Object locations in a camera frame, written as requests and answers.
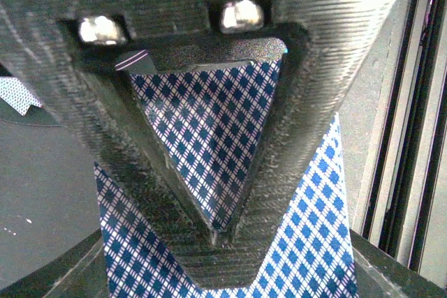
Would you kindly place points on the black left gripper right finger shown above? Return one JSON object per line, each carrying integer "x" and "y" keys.
{"x": 379, "y": 275}

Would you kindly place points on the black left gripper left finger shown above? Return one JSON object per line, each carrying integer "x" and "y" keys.
{"x": 39, "y": 282}

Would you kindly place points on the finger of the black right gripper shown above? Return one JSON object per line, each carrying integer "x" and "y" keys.
{"x": 64, "y": 51}

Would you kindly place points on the blue playing card deck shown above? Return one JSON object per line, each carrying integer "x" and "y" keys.
{"x": 311, "y": 254}

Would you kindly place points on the blue card seat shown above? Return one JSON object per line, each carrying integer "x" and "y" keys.
{"x": 16, "y": 95}

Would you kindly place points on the blue card being dealt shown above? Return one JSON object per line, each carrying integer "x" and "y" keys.
{"x": 210, "y": 115}

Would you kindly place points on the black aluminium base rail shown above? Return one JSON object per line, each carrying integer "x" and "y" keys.
{"x": 394, "y": 127}

